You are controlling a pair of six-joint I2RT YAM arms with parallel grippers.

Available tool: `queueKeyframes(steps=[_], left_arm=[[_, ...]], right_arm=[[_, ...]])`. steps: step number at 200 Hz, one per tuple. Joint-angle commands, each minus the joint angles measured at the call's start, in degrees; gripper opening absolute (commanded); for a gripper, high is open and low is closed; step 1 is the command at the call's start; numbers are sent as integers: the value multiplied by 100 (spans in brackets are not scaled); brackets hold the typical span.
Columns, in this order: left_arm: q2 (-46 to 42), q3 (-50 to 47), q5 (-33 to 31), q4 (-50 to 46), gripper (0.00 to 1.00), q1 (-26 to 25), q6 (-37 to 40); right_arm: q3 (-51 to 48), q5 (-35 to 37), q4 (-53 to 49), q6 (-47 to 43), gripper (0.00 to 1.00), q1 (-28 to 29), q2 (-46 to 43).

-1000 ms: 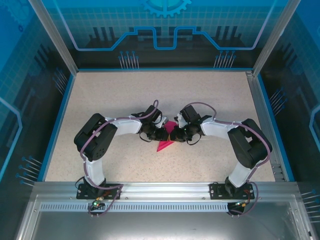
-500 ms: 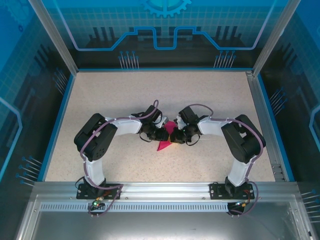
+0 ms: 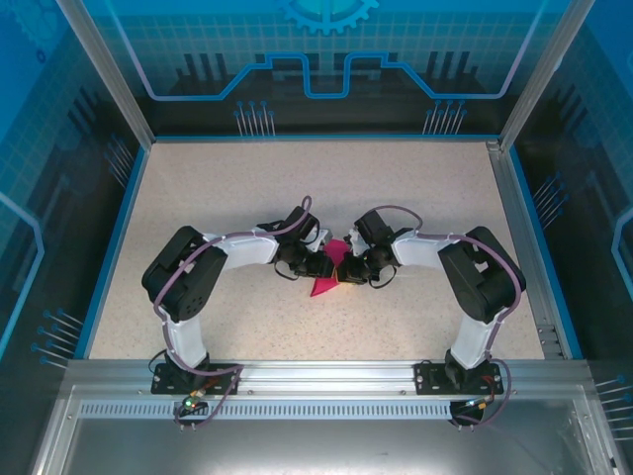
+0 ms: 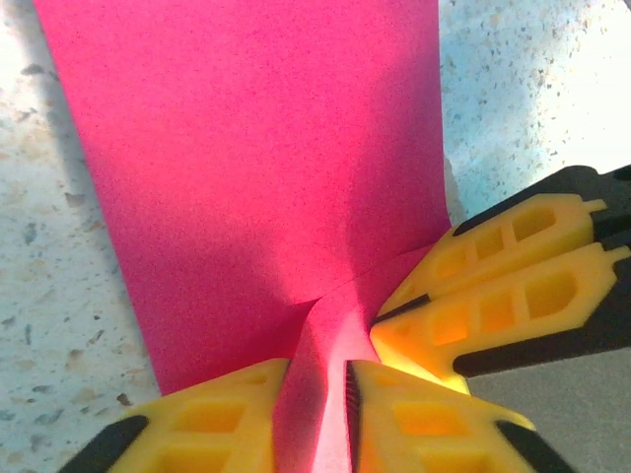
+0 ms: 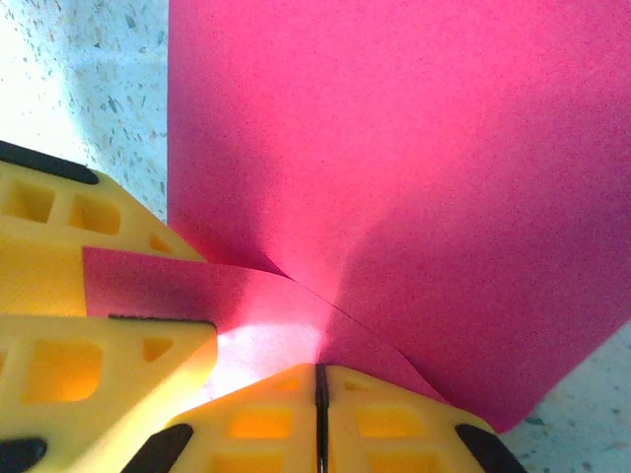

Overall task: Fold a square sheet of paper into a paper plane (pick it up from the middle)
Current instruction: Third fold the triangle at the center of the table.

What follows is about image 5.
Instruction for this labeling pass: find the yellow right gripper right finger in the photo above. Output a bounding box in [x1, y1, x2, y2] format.
[320, 364, 527, 473]

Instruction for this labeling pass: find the pink paper sheet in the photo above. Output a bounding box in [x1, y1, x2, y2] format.
[82, 0, 631, 435]

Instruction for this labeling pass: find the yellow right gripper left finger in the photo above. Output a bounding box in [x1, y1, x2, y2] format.
[120, 363, 322, 473]

